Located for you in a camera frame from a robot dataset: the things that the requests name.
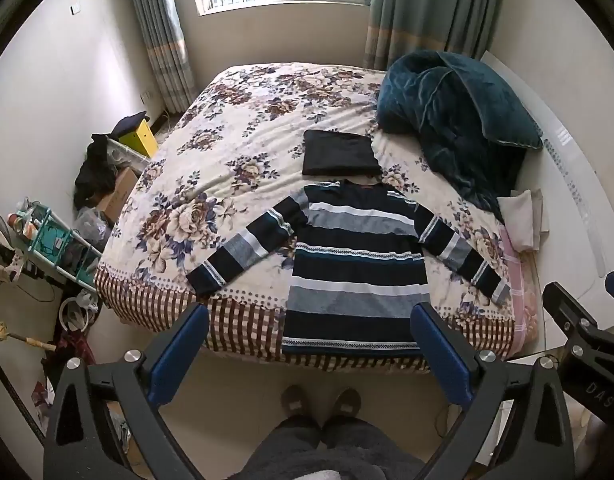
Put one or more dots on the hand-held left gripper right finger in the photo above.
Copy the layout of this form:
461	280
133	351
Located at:
439	355

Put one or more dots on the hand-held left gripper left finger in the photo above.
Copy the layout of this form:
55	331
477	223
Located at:
179	355

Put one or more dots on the striped knit sweater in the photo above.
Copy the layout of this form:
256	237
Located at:
357	270

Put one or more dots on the black clothes pile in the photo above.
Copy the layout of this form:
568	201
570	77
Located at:
94	175

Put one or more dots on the pink checked sheet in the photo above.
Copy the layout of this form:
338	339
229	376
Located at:
522	280

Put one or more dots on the white headboard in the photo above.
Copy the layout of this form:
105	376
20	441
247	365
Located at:
572	200

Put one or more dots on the dark red cloth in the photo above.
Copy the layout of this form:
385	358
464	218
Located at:
77	347

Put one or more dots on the person's right slipper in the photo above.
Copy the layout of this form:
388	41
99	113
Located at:
347	402

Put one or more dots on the person's slipper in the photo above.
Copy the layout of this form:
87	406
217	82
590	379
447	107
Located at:
297	402
347	402

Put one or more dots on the beige folded cloth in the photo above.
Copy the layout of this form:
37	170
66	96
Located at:
522	220

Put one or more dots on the person's left slipper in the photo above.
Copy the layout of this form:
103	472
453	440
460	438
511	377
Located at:
297	402

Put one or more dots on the person's grey trousers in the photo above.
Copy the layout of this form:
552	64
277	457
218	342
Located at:
332	450

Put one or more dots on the clear plastic bag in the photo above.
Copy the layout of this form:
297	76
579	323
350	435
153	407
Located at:
94	225

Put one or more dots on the teal storage rack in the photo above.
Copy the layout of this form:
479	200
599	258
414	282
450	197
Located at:
52	240

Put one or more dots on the cardboard box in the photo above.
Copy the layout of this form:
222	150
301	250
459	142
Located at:
119	190

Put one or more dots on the white storage bin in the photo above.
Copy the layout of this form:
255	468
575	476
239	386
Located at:
129	160

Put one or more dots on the yellow box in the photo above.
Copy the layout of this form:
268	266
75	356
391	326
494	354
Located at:
142	140

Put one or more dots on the black folded garment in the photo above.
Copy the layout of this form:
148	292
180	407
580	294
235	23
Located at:
339	152

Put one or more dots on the teal plush quilt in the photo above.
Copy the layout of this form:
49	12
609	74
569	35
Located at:
452	110

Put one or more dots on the floral bed blanket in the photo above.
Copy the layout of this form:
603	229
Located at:
237	125

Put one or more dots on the dark cap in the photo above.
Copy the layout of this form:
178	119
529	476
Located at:
129	122

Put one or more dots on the narrow grey-green curtain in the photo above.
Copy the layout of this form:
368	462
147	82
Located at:
162	35

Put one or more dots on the wide grey-green curtain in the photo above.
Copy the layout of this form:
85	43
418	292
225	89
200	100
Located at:
427	10

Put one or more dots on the white wall socket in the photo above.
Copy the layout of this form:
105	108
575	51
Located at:
147	96

